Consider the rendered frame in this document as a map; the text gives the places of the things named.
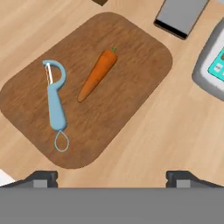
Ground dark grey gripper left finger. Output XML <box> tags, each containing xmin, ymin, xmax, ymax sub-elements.
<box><xmin>5</xmin><ymin>171</ymin><xmax>59</xmax><ymax>189</ymax></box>

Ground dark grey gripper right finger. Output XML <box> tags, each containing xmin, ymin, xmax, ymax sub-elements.
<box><xmin>165</xmin><ymin>171</ymin><xmax>221</xmax><ymax>189</ymax></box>

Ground brown wooden cutting board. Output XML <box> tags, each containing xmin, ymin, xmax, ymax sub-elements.
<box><xmin>0</xmin><ymin>11</ymin><xmax>174</xmax><ymax>170</ymax></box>

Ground orange carrot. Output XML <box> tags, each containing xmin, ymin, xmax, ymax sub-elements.
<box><xmin>76</xmin><ymin>46</ymin><xmax>119</xmax><ymax>103</ymax></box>

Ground white object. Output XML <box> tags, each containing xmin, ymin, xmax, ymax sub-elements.
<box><xmin>0</xmin><ymin>169</ymin><xmax>16</xmax><ymax>187</ymax></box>

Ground light blue peeler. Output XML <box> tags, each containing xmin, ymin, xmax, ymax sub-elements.
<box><xmin>42</xmin><ymin>59</ymin><xmax>71</xmax><ymax>153</ymax></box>

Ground grey appliance with teal screen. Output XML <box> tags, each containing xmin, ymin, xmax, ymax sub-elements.
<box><xmin>191</xmin><ymin>17</ymin><xmax>224</xmax><ymax>102</ymax></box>

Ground grey and black rectangular block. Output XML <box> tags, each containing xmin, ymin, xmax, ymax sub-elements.
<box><xmin>153</xmin><ymin>0</ymin><xmax>211</xmax><ymax>40</ymax></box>

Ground dark brown object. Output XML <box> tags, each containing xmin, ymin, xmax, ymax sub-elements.
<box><xmin>92</xmin><ymin>0</ymin><xmax>109</xmax><ymax>7</ymax></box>

